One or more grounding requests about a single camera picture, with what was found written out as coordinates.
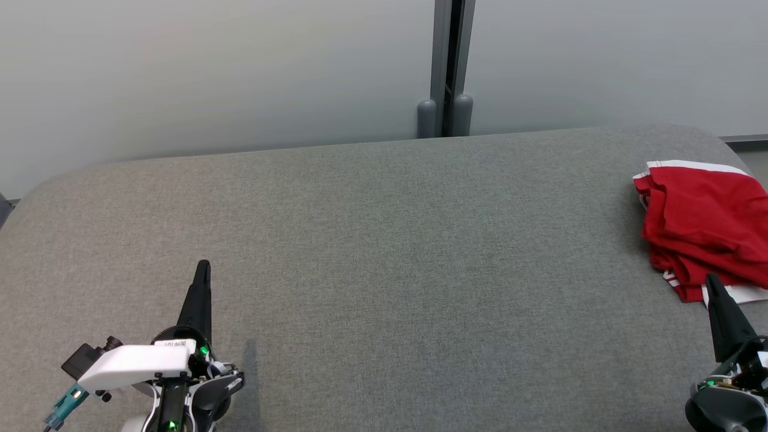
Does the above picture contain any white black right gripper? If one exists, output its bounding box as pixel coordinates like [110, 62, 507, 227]
[693, 273, 768, 391]

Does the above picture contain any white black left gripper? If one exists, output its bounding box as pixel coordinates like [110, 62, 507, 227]
[77, 259, 212, 394]

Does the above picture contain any plain red shirt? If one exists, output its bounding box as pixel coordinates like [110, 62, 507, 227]
[633, 160, 768, 286]

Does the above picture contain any grey cylindrical partition foot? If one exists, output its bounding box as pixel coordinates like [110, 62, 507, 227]
[453, 93, 474, 137]
[417, 99, 439, 139]

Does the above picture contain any teal left camera cable connector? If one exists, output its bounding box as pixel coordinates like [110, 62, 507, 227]
[43, 384, 89, 431]

